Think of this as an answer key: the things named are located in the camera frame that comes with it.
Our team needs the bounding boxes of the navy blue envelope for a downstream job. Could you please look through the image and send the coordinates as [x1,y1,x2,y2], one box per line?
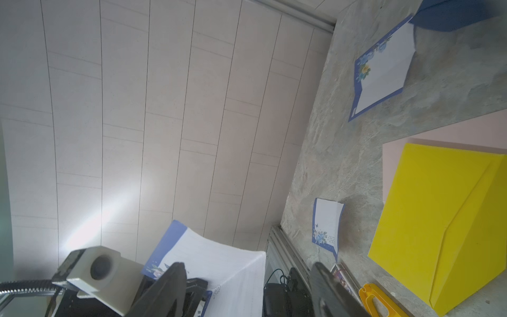
[409,0,506,32]

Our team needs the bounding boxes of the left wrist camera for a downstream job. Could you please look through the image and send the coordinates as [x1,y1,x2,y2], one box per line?
[51,246,143,316]

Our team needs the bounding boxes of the yellow triangle ruler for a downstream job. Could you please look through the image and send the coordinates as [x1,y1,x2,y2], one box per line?
[359,283,409,317]

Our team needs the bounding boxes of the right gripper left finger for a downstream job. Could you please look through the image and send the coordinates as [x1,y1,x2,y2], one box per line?
[125,262,187,317]

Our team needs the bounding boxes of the colourful picture card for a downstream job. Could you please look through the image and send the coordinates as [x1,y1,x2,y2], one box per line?
[331,262,362,304]

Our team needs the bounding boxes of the white blue floral letter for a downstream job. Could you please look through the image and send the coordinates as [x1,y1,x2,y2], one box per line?
[142,221,267,316]
[312,198,345,261]
[349,15,416,121]

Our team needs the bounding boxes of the yellow envelope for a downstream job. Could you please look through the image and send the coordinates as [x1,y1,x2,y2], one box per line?
[369,143,506,316]

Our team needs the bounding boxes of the aluminium rail frame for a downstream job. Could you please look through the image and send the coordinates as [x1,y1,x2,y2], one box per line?
[264,225,310,289]

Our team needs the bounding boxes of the pink envelope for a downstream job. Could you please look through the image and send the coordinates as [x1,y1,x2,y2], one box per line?
[382,110,506,202]

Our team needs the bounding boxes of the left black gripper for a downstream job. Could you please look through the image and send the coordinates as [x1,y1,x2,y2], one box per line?
[53,277,209,317]

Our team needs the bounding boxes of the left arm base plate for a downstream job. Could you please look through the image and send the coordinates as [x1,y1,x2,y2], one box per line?
[262,268,315,317]

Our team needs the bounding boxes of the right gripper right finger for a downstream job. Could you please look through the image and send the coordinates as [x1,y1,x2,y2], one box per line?
[310,262,370,317]

